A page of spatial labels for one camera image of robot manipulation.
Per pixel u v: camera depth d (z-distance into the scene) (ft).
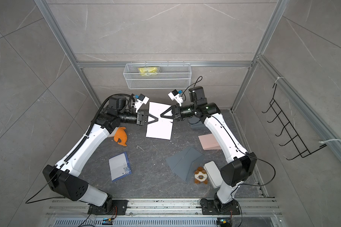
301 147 1.97
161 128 2.15
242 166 1.39
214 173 2.63
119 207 2.41
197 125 3.75
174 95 2.10
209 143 3.36
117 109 1.84
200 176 2.66
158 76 2.89
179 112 1.94
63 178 1.30
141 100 2.06
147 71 2.74
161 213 2.40
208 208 2.38
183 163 2.91
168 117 2.12
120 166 2.90
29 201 1.23
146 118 2.12
